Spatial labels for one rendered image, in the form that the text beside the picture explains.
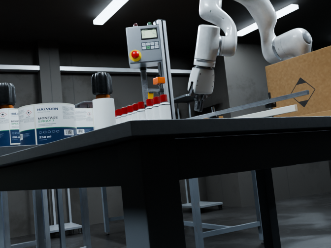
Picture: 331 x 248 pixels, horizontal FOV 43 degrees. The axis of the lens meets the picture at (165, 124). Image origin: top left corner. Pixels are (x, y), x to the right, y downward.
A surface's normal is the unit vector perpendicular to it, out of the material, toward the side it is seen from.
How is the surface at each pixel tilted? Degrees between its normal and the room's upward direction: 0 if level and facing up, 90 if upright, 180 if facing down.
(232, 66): 90
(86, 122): 90
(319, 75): 90
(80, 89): 90
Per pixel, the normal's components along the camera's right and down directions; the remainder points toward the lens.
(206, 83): 0.59, 0.28
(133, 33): 0.03, -0.10
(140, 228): -0.80, 0.02
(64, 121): 0.73, -0.14
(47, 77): 0.48, -0.14
